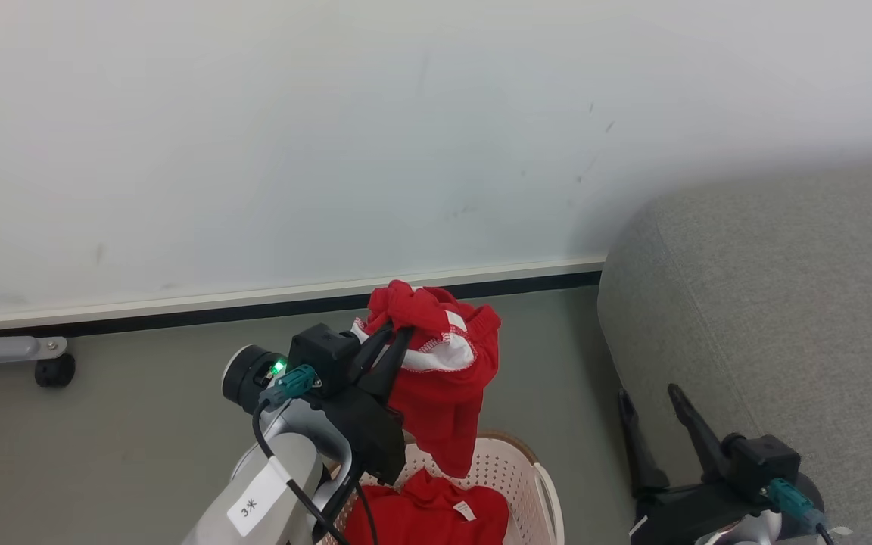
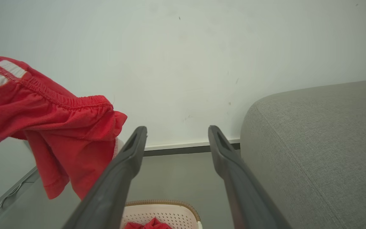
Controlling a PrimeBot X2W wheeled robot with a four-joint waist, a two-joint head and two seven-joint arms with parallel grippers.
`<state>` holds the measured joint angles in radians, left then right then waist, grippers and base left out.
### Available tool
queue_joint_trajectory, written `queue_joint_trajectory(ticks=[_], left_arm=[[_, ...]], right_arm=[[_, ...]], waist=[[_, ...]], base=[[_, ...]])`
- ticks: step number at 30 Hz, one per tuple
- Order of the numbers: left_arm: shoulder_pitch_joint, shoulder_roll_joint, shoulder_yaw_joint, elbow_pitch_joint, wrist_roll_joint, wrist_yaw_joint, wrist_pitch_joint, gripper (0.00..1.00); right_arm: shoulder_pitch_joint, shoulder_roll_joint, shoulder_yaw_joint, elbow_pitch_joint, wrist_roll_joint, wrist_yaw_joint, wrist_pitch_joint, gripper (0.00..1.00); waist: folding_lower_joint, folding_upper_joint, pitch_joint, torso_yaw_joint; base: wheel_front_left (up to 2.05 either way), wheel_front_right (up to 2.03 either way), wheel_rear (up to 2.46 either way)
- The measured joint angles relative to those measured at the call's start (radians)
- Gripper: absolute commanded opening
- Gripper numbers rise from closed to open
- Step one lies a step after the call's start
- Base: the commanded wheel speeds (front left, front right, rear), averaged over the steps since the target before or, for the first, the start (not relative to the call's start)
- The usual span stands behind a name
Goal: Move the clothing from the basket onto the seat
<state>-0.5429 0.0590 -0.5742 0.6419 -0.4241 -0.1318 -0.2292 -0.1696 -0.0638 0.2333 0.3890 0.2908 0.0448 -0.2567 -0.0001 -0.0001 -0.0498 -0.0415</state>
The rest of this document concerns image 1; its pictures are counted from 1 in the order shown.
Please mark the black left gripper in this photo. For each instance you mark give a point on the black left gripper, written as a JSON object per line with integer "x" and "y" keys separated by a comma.
{"x": 368, "y": 439}

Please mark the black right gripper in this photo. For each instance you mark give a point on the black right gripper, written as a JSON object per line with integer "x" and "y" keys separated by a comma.
{"x": 678, "y": 518}

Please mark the red sports jersey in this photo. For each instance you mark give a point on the red sports jersey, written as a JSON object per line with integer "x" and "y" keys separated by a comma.
{"x": 443, "y": 401}

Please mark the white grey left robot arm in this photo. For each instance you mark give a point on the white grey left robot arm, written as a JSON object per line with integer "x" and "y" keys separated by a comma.
{"x": 284, "y": 462}

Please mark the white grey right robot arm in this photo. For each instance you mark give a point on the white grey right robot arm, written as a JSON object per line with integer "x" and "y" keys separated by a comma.
{"x": 746, "y": 534}

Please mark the cream perforated plastic laundry basket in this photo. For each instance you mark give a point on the cream perforated plastic laundry basket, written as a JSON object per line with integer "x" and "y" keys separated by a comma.
{"x": 508, "y": 473}

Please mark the white and black baseboard strip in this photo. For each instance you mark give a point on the white and black baseboard strip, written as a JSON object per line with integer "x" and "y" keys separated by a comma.
{"x": 254, "y": 303}

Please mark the grey fabric sofa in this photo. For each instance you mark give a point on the grey fabric sofa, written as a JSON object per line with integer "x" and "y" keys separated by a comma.
{"x": 769, "y": 303}

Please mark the black caster wheel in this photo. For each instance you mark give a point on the black caster wheel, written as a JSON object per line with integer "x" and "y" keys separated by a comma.
{"x": 55, "y": 371}

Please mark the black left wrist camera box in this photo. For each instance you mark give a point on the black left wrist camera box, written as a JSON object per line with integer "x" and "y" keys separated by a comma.
{"x": 324, "y": 356}

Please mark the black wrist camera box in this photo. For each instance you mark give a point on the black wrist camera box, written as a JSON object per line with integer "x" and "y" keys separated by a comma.
{"x": 761, "y": 465}
{"x": 324, "y": 356}

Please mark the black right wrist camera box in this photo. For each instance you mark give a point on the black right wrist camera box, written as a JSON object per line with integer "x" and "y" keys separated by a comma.
{"x": 761, "y": 465}

